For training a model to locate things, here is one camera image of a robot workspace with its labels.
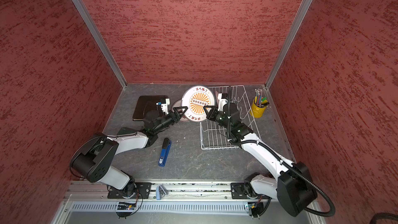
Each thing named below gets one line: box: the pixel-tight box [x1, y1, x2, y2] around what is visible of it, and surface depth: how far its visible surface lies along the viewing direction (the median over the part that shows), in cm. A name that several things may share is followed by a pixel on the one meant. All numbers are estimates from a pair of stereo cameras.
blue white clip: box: [155, 184, 169, 201], surface depth 74 cm
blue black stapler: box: [158, 137, 173, 167], surface depth 87 cm
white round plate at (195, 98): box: [180, 85, 217, 122], surface depth 81 cm
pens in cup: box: [254, 88, 270, 107], surface depth 99 cm
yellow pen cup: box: [249, 98, 267, 118], surface depth 98 cm
